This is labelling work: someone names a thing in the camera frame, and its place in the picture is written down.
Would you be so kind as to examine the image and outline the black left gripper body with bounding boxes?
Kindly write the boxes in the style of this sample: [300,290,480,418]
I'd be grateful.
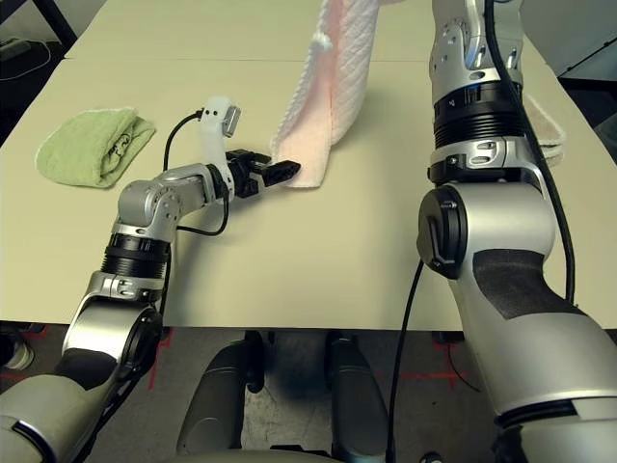
[225,150,271,198]

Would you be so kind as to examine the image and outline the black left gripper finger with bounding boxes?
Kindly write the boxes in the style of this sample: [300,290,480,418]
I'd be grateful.
[262,172,297,189]
[264,160,303,176]

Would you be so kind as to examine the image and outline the pink towel with embroidery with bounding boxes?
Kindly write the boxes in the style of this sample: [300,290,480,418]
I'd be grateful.
[269,0,409,190]

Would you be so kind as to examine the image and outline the green towel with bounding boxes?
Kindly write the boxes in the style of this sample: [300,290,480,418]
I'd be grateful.
[35,106,158,190]

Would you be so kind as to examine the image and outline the beige folded towel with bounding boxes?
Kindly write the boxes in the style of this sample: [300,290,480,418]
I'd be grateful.
[523,92,566,168]

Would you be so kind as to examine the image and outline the red floor tape cross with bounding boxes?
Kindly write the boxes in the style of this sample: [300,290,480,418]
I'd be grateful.
[147,327,173,390]
[433,332,467,390]

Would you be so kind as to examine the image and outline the grey robot left leg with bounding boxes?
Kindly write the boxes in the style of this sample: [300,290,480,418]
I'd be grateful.
[177,335,266,454]

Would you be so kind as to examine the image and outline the grey robot leg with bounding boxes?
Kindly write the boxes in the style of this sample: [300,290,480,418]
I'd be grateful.
[325,332,394,463]
[177,335,266,454]

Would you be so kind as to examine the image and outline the black table leg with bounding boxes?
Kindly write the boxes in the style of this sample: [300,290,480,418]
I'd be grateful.
[33,0,78,49]

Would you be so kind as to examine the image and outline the grey robot right leg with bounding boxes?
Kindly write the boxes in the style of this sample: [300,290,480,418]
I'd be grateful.
[325,332,394,463]

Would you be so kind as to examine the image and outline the grey power strip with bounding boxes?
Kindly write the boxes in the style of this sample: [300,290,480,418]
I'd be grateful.
[0,39,33,62]

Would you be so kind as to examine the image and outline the white sneaker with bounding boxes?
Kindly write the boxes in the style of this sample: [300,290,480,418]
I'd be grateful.
[0,330,36,371]

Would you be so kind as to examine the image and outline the black cabinet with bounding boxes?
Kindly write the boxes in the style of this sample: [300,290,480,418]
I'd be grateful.
[556,42,617,115]

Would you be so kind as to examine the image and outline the white floor cable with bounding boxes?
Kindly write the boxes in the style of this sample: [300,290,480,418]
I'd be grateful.
[28,41,52,67]

